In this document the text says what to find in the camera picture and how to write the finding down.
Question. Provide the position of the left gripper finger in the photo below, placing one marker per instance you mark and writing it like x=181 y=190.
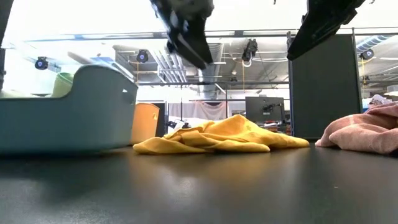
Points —
x=196 y=43
x=171 y=34

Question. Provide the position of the light orange microfiber towel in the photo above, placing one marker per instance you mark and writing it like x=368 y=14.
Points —
x=233 y=130

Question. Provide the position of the pink microfiber towel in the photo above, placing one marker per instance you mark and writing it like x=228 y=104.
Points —
x=357 y=133

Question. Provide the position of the black computer monitor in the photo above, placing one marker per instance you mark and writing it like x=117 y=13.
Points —
x=258 y=109

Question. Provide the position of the grey overhead frame beam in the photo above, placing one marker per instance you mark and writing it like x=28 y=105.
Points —
x=237 y=32

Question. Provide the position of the white hanging sheet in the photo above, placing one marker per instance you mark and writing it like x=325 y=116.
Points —
x=199 y=110

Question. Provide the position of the orange plastic basket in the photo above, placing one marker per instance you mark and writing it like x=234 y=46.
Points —
x=144 y=124

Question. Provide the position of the black partition panel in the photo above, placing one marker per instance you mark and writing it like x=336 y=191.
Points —
x=323 y=99

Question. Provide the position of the white cloth pile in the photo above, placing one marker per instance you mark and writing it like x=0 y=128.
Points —
x=379 y=100

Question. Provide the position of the round black ceiling camera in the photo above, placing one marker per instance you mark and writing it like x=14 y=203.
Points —
x=142 y=56
x=41 y=63
x=366 y=54

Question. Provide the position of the white ceiling lamp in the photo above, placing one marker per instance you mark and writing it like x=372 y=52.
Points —
x=391 y=91

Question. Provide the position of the pale green microfiber towel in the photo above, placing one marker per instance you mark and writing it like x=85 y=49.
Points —
x=62 y=85

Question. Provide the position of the small black background robot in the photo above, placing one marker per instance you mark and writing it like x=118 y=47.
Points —
x=180 y=125

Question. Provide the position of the blue flexible duct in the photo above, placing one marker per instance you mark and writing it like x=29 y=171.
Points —
x=373 y=42

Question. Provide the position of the teal plastic basket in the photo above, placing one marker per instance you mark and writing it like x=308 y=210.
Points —
x=77 y=124

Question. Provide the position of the black hanging ceiling device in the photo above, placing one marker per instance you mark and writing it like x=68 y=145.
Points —
x=250 y=49

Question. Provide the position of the black horizontal rail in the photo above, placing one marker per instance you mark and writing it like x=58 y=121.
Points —
x=248 y=83

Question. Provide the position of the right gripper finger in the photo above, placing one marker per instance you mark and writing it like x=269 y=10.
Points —
x=317 y=28

